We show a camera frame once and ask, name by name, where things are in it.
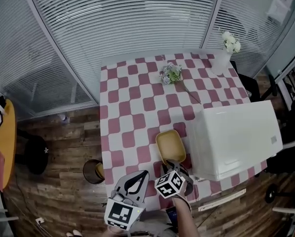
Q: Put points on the clear plastic bottle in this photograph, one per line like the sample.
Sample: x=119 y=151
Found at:
x=63 y=117

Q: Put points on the black tag with white label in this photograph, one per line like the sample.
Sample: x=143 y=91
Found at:
x=0 y=121

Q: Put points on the person's grey clothing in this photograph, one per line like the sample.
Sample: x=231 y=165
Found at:
x=152 y=223

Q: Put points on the round yellow wooden table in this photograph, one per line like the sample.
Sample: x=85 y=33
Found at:
x=3 y=137

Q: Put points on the person's left forearm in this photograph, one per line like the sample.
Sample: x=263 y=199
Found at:
x=115 y=229

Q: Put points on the white paper notice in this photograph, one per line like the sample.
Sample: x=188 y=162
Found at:
x=280 y=4

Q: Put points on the white flower bunch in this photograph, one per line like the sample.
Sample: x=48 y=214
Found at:
x=231 y=43

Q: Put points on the round trash bin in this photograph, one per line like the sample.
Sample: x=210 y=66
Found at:
x=89 y=173

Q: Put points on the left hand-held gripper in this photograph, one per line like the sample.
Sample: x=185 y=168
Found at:
x=122 y=211

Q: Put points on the black low office chair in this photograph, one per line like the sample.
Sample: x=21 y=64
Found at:
x=248 y=85

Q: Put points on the person's light shoe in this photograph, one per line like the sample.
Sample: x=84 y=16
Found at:
x=69 y=234
x=77 y=233

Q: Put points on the pink white checkered tablecloth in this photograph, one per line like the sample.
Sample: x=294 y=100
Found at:
x=137 y=112

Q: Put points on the person's right forearm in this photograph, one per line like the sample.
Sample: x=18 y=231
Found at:
x=184 y=218

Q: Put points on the black round stool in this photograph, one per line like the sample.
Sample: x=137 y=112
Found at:
x=35 y=154

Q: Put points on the pale artificial flower bouquet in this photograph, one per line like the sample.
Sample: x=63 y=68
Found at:
x=171 y=74

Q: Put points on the white vase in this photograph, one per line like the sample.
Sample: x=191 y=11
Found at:
x=221 y=63

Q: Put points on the clear card holder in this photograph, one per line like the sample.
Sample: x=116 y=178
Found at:
x=1 y=109

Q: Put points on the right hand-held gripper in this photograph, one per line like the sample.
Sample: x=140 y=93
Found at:
x=171 y=184

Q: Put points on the white floor socket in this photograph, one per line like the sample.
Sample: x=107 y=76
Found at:
x=39 y=220

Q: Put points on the white toaster oven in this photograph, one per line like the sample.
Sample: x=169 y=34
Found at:
x=236 y=137

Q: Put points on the white venetian blinds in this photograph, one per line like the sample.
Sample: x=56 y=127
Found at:
x=125 y=21

